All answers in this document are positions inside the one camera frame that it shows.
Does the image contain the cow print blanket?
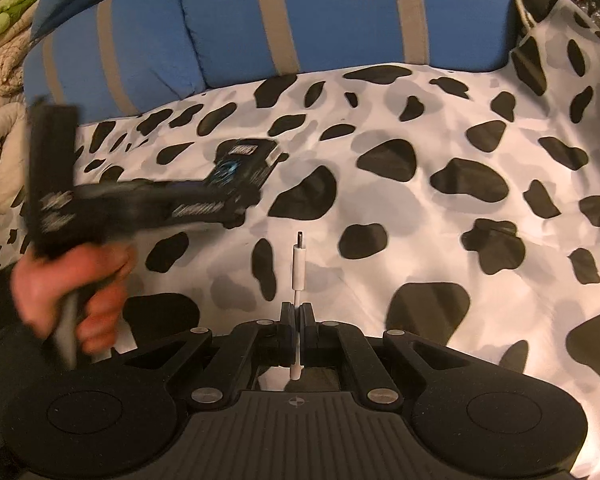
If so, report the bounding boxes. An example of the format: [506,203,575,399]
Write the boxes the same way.
[0,62,600,478]

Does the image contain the light green blanket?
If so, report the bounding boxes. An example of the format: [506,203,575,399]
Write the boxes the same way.
[0,0,48,48]

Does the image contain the person's left forearm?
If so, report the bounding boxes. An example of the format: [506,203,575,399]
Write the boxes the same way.
[0,272,56,401]

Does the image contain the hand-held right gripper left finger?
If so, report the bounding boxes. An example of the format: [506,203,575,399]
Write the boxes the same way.
[115,301,298,406]

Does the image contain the blue striped pillow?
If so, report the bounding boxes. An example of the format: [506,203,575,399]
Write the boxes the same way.
[22,0,206,123]
[175,0,513,93]

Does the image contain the white adapter cable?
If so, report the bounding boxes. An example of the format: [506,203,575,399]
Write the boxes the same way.
[289,231,308,381]

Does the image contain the small black box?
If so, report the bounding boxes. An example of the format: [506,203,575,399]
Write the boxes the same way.
[207,137,283,198]

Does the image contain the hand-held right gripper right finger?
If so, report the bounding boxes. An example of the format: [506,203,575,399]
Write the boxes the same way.
[300,301,476,406]

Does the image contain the person's left hand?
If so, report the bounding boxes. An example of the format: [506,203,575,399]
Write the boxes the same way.
[10,239,138,357]

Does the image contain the cow print pillow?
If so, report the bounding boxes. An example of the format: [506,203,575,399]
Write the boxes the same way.
[510,0,600,106]

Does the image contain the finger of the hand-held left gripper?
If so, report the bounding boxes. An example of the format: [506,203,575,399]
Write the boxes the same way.
[170,179,253,230]

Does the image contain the beige quilt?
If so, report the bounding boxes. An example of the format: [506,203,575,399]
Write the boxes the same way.
[0,20,43,251]

